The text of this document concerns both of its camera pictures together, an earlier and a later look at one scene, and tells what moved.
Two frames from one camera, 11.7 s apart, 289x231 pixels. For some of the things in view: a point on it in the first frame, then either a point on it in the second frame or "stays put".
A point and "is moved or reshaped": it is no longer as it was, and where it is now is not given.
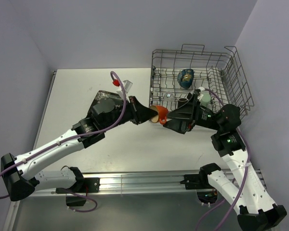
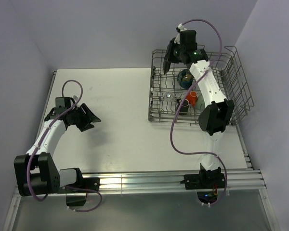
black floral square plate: x=105 y=103 → x=172 y=54
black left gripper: x=139 y=113 → x=91 y=117
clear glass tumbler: x=169 y=96 stays put
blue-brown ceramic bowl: x=185 y=77 stays put
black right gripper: x=181 y=122 → x=172 y=44
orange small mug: x=162 y=116 is moved or reshaped
